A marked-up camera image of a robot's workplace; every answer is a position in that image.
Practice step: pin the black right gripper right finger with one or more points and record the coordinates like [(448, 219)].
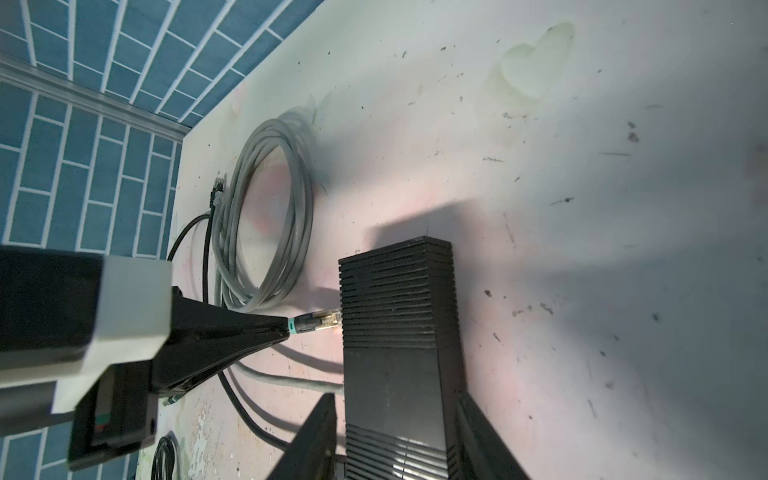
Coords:
[(482, 452)]

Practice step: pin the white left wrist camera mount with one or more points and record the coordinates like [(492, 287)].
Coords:
[(67, 317)]

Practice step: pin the black power adapter with cord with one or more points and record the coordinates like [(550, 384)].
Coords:
[(165, 463)]

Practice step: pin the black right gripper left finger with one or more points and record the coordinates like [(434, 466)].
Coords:
[(311, 455)]

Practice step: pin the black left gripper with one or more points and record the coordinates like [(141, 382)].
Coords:
[(118, 415)]

